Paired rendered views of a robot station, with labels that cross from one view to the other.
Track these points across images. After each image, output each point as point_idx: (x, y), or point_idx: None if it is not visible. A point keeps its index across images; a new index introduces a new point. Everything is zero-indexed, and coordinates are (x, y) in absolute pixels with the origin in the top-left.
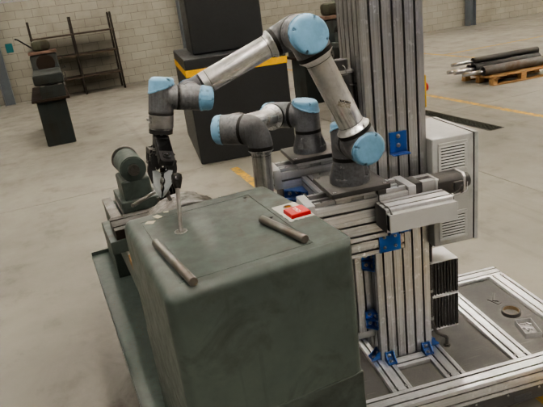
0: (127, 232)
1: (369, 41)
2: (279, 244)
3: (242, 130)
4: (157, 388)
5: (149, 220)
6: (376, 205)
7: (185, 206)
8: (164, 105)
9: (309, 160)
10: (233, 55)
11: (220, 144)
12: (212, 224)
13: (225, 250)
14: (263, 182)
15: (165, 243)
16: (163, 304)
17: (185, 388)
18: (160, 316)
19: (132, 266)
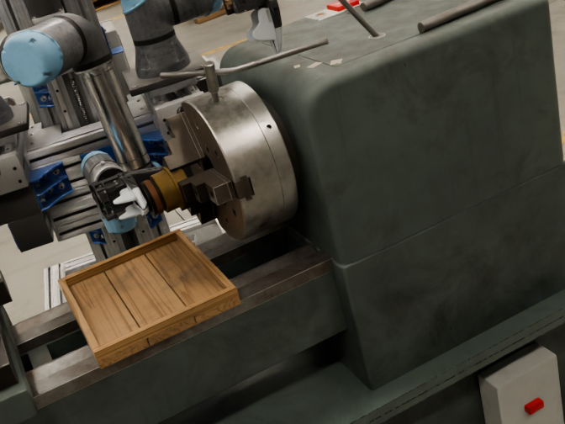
0: (346, 82)
1: None
2: None
3: (87, 30)
4: (339, 410)
5: (329, 64)
6: (196, 84)
7: (280, 63)
8: None
9: (29, 119)
10: None
11: (51, 79)
12: (358, 29)
13: (439, 3)
14: (128, 107)
15: (413, 32)
16: (541, 9)
17: (557, 105)
18: (503, 71)
19: (128, 350)
